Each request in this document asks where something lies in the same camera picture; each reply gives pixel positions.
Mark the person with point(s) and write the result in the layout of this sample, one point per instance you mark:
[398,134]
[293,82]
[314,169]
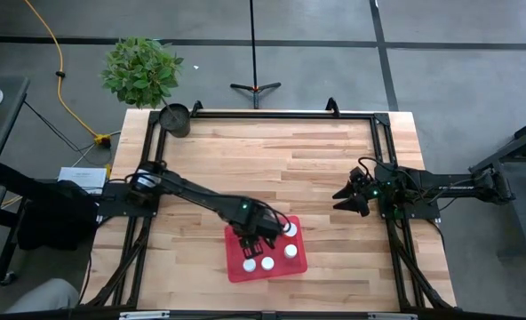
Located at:
[45,297]

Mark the red plastic basket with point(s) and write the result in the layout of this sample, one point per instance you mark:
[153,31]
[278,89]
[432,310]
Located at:
[281,273]

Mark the potted green plant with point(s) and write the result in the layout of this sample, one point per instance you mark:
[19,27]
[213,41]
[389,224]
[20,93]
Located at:
[141,73]

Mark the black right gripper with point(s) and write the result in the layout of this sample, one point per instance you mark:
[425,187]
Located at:
[367,189]

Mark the black tripod stand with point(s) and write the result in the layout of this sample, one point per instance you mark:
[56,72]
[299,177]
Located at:
[256,88]

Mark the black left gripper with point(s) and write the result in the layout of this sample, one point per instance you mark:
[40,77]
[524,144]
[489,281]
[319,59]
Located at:
[260,233]

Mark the silver aluminium bracket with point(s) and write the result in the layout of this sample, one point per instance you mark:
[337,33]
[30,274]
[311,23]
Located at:
[144,315]
[392,316]

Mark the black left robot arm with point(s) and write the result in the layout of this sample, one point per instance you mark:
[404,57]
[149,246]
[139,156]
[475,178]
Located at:
[192,191]

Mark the dark metal table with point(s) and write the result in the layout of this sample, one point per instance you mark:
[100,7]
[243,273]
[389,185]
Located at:
[509,178]

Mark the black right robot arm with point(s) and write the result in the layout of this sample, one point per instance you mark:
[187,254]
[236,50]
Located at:
[449,186]

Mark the black bag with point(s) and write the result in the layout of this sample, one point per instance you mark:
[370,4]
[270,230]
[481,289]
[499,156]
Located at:
[58,218]

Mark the black aluminium table frame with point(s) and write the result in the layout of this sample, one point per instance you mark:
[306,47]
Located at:
[289,115]

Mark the orange pill bottle white cap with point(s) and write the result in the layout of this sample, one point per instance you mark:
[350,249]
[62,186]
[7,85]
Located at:
[267,263]

